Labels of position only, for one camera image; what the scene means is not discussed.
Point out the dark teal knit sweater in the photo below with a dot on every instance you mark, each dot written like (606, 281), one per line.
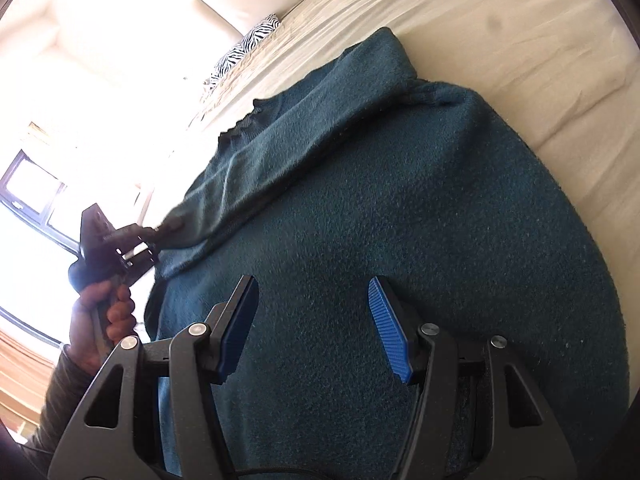
(400, 185)

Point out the person's left hand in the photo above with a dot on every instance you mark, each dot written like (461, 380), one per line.
(90, 325)

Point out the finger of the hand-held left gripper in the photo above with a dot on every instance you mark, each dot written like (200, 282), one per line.
(142, 231)
(142, 260)

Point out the cream padded headboard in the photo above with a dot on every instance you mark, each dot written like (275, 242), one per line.
(225, 10)

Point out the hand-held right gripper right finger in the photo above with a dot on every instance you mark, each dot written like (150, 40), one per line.
(387, 330)

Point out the bed with beige sheet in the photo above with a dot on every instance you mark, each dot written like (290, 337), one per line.
(525, 60)

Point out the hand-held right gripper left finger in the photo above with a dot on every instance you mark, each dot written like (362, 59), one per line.
(239, 322)

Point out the zebra print pillow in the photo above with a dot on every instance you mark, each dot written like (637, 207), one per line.
(245, 47)

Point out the black framed window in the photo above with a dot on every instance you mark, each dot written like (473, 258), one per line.
(35, 195)

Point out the person's left forearm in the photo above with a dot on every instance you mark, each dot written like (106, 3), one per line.
(60, 400)

